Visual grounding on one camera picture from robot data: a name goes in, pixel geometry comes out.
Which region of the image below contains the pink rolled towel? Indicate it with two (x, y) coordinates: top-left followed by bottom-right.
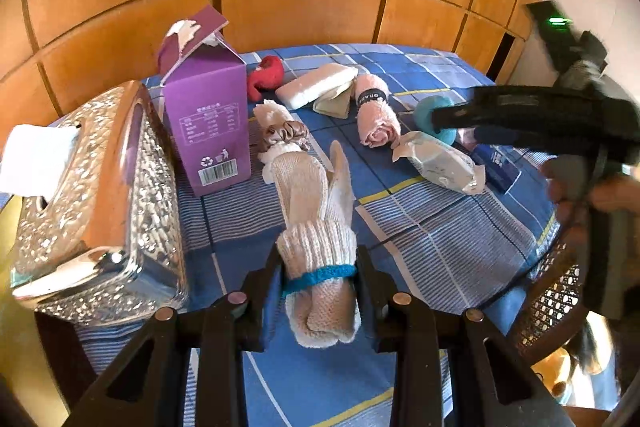
(355, 74), (400, 148)

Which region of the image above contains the blue plaid bed sheet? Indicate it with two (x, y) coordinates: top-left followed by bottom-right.
(74, 43), (561, 427)

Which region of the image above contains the dark blue small packet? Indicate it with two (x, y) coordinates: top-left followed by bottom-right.
(470, 144), (521, 194)

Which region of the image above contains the white knitted work glove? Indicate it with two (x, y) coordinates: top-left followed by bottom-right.
(270, 141), (360, 349)

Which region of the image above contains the beige folded cloth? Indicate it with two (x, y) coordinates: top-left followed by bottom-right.
(312, 81), (355, 119)

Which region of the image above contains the white tissue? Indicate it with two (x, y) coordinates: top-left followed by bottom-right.
(0, 124), (79, 200)

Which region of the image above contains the teal plush toy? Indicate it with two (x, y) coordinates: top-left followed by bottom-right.
(413, 94), (457, 145)

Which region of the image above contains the brown rattan chair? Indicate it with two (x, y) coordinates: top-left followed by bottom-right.
(506, 237), (588, 365)

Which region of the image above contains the brown satin scrunchie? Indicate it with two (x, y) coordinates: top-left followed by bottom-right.
(260, 120), (310, 152)

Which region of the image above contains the purple cardboard box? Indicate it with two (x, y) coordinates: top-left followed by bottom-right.
(157, 5), (252, 196)

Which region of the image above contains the red plush toy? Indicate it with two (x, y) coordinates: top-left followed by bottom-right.
(246, 55), (284, 103)

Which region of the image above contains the person's right hand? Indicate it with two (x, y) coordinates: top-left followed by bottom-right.
(540, 158), (640, 251)

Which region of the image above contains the white wet wipes packet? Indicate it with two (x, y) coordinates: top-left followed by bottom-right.
(392, 131), (486, 195)

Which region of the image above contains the white sponge block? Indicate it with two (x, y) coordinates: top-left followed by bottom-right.
(276, 63), (358, 110)

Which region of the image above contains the silver embossed tissue box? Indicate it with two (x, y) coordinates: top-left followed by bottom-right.
(10, 81), (188, 326)

